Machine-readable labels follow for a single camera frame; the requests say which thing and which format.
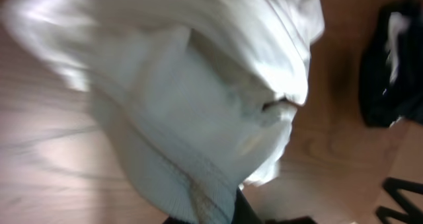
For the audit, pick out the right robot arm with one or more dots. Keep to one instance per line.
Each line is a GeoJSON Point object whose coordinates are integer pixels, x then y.
{"type": "Point", "coordinates": [412, 214]}

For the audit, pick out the white t-shirt black print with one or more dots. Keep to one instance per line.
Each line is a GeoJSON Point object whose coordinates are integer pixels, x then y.
{"type": "Point", "coordinates": [197, 96]}

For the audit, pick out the black garment red trim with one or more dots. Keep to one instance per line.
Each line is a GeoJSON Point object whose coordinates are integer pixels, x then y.
{"type": "Point", "coordinates": [390, 79]}

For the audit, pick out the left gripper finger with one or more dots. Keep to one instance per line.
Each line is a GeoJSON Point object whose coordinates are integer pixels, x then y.
{"type": "Point", "coordinates": [243, 213]}

